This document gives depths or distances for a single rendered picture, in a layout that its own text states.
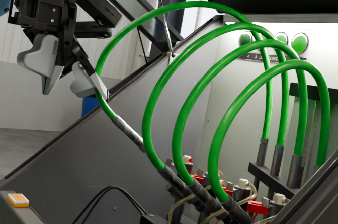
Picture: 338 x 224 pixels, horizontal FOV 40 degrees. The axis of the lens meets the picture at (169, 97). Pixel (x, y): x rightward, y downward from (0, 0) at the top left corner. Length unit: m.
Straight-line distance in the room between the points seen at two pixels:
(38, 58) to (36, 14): 0.07
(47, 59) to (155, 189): 0.65
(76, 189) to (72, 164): 0.06
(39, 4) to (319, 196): 0.46
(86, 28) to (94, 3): 0.21
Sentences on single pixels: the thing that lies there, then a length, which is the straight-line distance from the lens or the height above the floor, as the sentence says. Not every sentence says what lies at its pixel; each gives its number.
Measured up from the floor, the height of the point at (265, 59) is 1.33.
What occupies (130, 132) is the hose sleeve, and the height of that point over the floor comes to 1.13.
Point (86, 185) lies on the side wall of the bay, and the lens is 1.17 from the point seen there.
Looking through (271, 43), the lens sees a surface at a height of 1.34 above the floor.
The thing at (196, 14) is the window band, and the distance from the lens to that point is 7.11.
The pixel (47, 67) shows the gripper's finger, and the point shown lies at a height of 1.24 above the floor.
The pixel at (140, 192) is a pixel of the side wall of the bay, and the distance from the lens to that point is 1.25.
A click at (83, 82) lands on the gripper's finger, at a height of 1.22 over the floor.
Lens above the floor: 1.27
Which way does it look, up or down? 3 degrees down
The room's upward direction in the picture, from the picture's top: 10 degrees clockwise
